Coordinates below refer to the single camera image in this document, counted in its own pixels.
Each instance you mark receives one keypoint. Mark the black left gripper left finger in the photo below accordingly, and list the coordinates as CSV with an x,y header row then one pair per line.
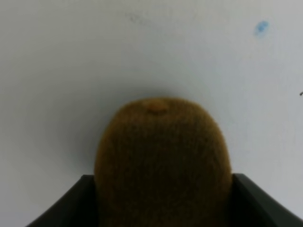
x,y
76,208

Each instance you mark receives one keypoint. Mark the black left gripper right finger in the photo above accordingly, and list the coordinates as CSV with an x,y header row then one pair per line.
x,y
251,206

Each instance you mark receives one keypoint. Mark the brown kiwi fruit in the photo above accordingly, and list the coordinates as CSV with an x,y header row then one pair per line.
x,y
163,162

